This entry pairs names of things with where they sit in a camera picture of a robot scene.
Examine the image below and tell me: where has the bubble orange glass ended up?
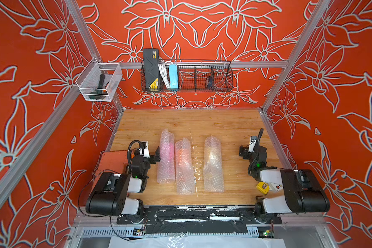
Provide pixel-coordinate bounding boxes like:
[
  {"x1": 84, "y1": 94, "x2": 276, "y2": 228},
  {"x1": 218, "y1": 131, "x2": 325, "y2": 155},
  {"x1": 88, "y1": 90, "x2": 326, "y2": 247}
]
[{"x1": 175, "y1": 138, "x2": 195, "y2": 195}]

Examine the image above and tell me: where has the clear bubble wrap sheet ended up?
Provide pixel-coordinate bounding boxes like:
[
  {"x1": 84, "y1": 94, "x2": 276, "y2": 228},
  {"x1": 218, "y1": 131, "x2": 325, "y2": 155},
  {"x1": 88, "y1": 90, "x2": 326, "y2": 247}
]
[{"x1": 203, "y1": 135, "x2": 225, "y2": 192}]

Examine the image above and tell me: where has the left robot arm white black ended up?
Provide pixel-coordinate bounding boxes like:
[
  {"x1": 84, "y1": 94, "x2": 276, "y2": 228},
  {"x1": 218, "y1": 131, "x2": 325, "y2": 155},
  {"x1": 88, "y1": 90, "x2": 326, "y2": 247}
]
[{"x1": 85, "y1": 148, "x2": 160, "y2": 220}]

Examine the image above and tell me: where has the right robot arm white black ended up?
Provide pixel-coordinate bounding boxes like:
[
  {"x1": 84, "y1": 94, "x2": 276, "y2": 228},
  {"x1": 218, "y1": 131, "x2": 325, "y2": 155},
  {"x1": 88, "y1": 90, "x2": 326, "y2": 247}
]
[{"x1": 239, "y1": 145, "x2": 330, "y2": 217}]

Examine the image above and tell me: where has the bubble wrapped pink glass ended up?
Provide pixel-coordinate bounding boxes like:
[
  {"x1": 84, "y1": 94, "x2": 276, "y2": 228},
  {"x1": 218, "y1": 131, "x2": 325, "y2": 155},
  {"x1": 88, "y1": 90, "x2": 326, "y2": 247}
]
[{"x1": 157, "y1": 129, "x2": 176, "y2": 184}]

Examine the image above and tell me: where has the orange plastic tool case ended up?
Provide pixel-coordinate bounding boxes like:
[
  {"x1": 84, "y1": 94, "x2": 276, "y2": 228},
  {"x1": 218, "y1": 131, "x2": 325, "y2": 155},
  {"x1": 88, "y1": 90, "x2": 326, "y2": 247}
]
[{"x1": 94, "y1": 150, "x2": 128, "y2": 176}]

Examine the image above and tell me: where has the yellow tape measure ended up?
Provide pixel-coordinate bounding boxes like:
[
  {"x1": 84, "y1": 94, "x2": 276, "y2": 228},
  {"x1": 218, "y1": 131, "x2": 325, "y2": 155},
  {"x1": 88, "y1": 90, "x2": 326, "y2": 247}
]
[{"x1": 256, "y1": 182, "x2": 270, "y2": 195}]

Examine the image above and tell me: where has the white button control box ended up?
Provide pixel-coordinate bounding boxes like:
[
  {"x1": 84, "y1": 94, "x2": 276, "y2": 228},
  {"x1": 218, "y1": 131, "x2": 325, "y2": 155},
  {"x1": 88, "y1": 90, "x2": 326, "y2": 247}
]
[{"x1": 267, "y1": 182, "x2": 283, "y2": 192}]

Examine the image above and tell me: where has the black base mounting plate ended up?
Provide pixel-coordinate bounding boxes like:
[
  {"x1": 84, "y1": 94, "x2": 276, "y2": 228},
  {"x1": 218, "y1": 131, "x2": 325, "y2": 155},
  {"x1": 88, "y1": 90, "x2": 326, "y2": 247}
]
[{"x1": 116, "y1": 205, "x2": 282, "y2": 237}]

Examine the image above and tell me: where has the white plastic sheet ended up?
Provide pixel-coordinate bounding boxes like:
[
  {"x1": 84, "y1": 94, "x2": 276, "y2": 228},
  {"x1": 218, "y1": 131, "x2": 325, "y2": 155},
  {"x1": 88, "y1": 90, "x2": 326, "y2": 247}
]
[{"x1": 109, "y1": 236, "x2": 285, "y2": 248}]

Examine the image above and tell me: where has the light blue power bank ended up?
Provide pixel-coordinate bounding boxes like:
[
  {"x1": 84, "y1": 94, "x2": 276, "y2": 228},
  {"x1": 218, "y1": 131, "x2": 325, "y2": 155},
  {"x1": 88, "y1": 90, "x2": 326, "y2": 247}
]
[{"x1": 168, "y1": 64, "x2": 179, "y2": 91}]

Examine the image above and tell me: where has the black yellow device box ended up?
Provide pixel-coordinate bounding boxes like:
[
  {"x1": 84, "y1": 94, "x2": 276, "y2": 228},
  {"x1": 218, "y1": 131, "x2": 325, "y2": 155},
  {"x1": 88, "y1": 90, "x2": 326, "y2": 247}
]
[{"x1": 143, "y1": 49, "x2": 160, "y2": 91}]

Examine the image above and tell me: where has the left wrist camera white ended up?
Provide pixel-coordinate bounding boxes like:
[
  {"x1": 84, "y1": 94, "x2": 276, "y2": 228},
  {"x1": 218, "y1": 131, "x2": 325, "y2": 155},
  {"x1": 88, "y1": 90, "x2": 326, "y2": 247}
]
[{"x1": 141, "y1": 141, "x2": 150, "y2": 158}]

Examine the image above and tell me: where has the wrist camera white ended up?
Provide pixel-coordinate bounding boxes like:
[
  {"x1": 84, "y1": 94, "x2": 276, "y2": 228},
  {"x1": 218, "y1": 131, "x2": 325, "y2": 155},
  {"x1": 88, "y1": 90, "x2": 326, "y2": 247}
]
[
  {"x1": 141, "y1": 141, "x2": 150, "y2": 158},
  {"x1": 248, "y1": 136, "x2": 257, "y2": 153}
]

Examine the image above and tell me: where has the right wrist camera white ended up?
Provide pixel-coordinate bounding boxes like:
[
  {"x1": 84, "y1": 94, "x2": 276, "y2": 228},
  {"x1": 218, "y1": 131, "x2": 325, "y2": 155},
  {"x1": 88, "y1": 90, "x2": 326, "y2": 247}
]
[{"x1": 248, "y1": 136, "x2": 257, "y2": 153}]

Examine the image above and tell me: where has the black wire wall basket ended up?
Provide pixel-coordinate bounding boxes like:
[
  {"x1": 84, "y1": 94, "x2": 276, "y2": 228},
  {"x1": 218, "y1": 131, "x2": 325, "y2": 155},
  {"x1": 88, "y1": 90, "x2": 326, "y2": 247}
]
[{"x1": 141, "y1": 60, "x2": 234, "y2": 93}]

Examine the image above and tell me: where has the white coiled cable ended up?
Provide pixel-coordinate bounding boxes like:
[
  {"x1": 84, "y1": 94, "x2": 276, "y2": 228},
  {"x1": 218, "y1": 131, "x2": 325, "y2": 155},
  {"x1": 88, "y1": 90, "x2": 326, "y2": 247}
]
[{"x1": 158, "y1": 60, "x2": 172, "y2": 90}]

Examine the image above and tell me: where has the dark green handled tool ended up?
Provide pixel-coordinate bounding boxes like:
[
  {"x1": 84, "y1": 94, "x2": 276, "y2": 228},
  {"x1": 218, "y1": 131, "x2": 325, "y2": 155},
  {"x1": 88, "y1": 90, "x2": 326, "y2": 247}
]
[{"x1": 89, "y1": 74, "x2": 107, "y2": 100}]

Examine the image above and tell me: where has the clear acrylic wall bin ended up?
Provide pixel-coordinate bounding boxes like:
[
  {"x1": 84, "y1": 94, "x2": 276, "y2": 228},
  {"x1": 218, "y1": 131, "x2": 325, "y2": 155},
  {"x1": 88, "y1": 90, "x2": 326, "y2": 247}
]
[{"x1": 76, "y1": 57, "x2": 123, "y2": 102}]

